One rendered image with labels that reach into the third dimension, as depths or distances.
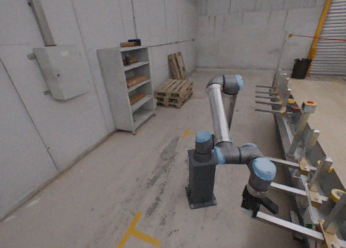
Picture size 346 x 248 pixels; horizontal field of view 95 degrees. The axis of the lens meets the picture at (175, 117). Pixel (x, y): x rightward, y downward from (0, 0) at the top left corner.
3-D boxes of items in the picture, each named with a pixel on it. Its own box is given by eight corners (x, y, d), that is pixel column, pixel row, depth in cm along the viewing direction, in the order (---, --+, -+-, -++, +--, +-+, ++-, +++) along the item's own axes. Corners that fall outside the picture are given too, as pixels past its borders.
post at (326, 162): (296, 214, 106) (325, 159, 84) (295, 209, 109) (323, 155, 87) (303, 216, 105) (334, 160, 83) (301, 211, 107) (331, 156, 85)
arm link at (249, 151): (236, 141, 86) (244, 157, 75) (258, 141, 85) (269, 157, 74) (234, 155, 90) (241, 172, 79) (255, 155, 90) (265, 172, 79)
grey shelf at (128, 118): (116, 131, 326) (96, 49, 255) (140, 113, 400) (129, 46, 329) (134, 135, 311) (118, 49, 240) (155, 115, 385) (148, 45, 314)
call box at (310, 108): (302, 112, 122) (306, 103, 119) (300, 109, 128) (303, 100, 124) (313, 114, 119) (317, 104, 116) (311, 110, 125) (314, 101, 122)
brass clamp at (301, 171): (297, 174, 112) (300, 168, 110) (294, 161, 123) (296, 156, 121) (308, 176, 110) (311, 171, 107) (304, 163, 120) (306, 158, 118)
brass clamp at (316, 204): (307, 205, 92) (310, 199, 90) (301, 187, 103) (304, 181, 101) (320, 209, 90) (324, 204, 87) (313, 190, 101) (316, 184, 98)
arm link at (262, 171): (270, 156, 74) (282, 173, 65) (263, 175, 80) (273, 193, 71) (249, 155, 74) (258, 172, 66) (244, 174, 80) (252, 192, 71)
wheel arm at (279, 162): (254, 160, 125) (255, 156, 123) (254, 157, 128) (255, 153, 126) (324, 177, 109) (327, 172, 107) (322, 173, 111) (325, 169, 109)
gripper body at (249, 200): (241, 196, 88) (245, 181, 82) (258, 201, 85) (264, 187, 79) (240, 208, 82) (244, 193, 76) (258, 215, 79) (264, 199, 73)
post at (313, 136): (291, 182, 125) (313, 130, 102) (291, 179, 127) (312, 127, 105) (297, 183, 123) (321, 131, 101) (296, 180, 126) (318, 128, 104)
